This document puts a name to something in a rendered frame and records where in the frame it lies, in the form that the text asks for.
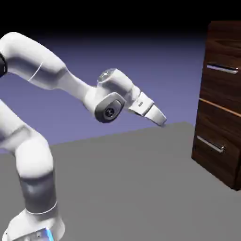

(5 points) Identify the dark wood drawer front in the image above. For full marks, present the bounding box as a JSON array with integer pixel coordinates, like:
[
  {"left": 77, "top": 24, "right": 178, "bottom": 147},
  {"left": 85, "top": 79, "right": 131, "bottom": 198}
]
[
  {"left": 199, "top": 22, "right": 241, "bottom": 113},
  {"left": 191, "top": 99, "right": 241, "bottom": 190}
]

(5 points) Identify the dark wood cabinet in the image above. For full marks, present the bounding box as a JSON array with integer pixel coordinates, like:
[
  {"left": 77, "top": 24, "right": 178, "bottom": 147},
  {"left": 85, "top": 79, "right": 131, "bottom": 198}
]
[{"left": 191, "top": 20, "right": 241, "bottom": 192}]

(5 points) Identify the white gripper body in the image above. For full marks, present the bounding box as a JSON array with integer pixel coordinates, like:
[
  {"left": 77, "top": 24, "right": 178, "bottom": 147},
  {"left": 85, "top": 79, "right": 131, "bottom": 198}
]
[{"left": 145, "top": 104, "right": 168, "bottom": 126}]

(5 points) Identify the silver bar handle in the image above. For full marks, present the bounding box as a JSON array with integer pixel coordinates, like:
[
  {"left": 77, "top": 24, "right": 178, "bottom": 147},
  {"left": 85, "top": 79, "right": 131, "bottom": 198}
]
[
  {"left": 197, "top": 136, "right": 226, "bottom": 153},
  {"left": 206, "top": 64, "right": 239, "bottom": 75}
]

